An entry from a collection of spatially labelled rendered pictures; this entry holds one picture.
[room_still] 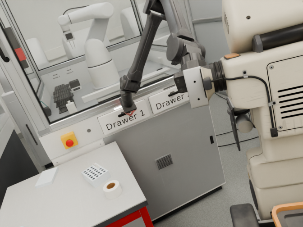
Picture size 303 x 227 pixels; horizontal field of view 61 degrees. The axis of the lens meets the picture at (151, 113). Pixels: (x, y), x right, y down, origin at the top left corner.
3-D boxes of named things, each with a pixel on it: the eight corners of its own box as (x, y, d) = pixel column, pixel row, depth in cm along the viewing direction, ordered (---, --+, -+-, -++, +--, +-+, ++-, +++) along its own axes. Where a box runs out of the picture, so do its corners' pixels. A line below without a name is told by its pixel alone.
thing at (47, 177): (52, 183, 126) (51, 181, 126) (35, 188, 126) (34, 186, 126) (58, 169, 138) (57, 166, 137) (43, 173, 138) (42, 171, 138)
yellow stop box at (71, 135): (78, 145, 139) (73, 133, 136) (65, 150, 138) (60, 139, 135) (77, 141, 144) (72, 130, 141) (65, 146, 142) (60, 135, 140)
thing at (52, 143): (207, 93, 163) (202, 72, 157) (50, 160, 142) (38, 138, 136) (156, 72, 248) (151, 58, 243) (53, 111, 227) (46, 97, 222)
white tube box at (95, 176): (111, 177, 117) (107, 170, 115) (95, 188, 113) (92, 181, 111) (98, 168, 126) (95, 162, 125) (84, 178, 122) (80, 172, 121)
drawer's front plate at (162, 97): (195, 97, 159) (191, 80, 155) (153, 114, 153) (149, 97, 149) (194, 96, 160) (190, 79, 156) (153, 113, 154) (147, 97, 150)
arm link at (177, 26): (158, -27, 101) (179, -18, 105) (144, 3, 110) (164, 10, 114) (181, 47, 75) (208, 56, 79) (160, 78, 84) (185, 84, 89)
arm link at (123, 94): (120, 94, 126) (131, 93, 126) (119, 83, 129) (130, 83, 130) (121, 102, 131) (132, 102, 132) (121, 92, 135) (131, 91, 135)
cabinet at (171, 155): (229, 188, 193) (209, 93, 163) (101, 256, 172) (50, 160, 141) (176, 140, 279) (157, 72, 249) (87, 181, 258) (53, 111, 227)
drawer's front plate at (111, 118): (150, 115, 152) (144, 99, 148) (104, 135, 146) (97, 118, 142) (149, 115, 154) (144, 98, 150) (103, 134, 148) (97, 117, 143)
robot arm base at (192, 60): (172, 78, 71) (216, 67, 69) (169, 56, 75) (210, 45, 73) (179, 94, 79) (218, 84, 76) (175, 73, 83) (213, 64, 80)
